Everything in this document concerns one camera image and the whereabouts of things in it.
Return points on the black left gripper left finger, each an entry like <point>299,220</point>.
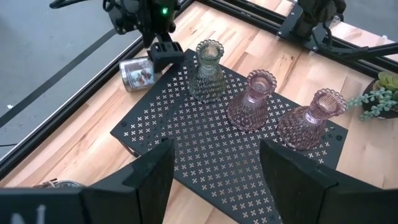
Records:
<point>124,199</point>

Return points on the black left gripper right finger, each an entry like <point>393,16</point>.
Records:
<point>311,199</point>

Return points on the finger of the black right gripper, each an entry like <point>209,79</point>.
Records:
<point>166,57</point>

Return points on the silver candle tin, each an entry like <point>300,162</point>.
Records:
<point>62,184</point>
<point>136,76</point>

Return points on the green glass candlestick holder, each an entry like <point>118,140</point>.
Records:
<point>206,81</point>

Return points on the pink glass candlestick holder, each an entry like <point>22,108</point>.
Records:
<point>248,112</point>
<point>301,130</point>

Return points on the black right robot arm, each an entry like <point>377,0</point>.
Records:
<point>317,15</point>

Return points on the black perforated metal shelf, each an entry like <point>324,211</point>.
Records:
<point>202,155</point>

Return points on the potted succulent plant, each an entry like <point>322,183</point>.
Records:
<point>385,84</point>

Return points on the black aluminium table frame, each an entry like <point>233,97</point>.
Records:
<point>62,113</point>

